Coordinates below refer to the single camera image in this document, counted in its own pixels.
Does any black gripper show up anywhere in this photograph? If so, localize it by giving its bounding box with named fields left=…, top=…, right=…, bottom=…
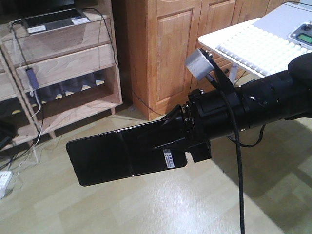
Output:
left=138, top=89, right=244, bottom=163

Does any black foldable smartphone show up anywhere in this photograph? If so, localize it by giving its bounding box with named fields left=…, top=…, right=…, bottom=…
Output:
left=66, top=123, right=187, bottom=186

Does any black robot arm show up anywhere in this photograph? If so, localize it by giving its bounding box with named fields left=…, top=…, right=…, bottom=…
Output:
left=138, top=53, right=312, bottom=162

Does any wooden wardrobe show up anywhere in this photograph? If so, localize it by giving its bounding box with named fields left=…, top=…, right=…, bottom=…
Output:
left=112, top=0, right=288, bottom=121

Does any white bumpy tray table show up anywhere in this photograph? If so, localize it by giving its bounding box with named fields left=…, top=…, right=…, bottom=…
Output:
left=198, top=3, right=312, bottom=78

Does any light wooden shelf unit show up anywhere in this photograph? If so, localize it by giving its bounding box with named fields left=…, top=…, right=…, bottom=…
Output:
left=0, top=0, right=122, bottom=148

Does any grey usb hub adapter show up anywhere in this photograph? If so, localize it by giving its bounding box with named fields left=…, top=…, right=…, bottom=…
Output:
left=25, top=68, right=39, bottom=90

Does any grey remote controller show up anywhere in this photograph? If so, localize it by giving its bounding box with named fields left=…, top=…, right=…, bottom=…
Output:
left=288, top=22, right=312, bottom=48

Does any white power strip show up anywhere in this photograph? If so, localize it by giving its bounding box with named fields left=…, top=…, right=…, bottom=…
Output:
left=0, top=171, right=13, bottom=199

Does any silver laptop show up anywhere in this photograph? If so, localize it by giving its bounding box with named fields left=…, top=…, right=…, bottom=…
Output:
left=15, top=0, right=90, bottom=35

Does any black braided laptop cable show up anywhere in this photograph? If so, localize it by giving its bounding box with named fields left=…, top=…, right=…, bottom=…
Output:
left=81, top=8, right=169, bottom=117

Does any black camera cable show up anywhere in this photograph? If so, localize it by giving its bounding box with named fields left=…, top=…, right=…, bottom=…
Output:
left=223, top=90, right=266, bottom=234

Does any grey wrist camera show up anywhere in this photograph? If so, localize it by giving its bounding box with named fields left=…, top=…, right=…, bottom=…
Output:
left=185, top=49, right=214, bottom=80

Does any black hub cable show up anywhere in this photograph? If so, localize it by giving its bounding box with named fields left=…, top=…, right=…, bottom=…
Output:
left=9, top=19, right=31, bottom=70

